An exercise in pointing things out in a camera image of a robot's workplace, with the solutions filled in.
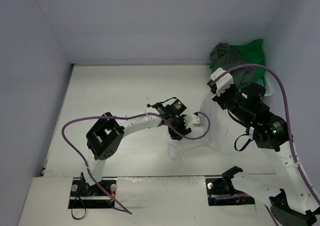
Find purple cable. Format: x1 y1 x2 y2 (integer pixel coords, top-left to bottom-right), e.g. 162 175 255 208
212 63 320 226
61 111 212 215

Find green t shirt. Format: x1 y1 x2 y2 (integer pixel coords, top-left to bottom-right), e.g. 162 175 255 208
209 39 266 83

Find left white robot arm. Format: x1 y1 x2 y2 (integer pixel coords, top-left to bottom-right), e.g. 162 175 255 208
82 99 191 196

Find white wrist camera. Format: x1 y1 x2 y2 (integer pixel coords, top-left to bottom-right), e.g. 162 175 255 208
208 68 234 97
184 113 201 128

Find white laundry basket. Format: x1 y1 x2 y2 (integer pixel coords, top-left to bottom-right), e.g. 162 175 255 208
261 72 274 97

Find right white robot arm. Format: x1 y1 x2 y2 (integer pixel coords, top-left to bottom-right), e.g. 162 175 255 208
208 81 320 225

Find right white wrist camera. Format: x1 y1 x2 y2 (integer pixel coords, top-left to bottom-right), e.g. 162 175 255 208
208 68 234 97

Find white t shirt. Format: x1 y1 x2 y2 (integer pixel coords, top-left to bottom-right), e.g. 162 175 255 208
167 93 228 160

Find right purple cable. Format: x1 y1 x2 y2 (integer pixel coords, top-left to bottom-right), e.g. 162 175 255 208
212 63 320 226

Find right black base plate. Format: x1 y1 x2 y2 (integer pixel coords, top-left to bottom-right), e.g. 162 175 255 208
205 177 255 206

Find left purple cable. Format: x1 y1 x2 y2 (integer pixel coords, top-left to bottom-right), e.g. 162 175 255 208
61 111 212 215

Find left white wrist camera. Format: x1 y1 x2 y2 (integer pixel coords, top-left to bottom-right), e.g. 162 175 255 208
184 113 201 128

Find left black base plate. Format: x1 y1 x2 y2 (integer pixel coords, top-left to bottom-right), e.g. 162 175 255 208
68 178 115 209

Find grey t shirt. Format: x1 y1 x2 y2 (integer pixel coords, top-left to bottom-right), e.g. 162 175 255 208
209 43 256 87

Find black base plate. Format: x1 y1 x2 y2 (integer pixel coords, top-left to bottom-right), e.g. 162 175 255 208
68 178 115 209
205 177 255 206

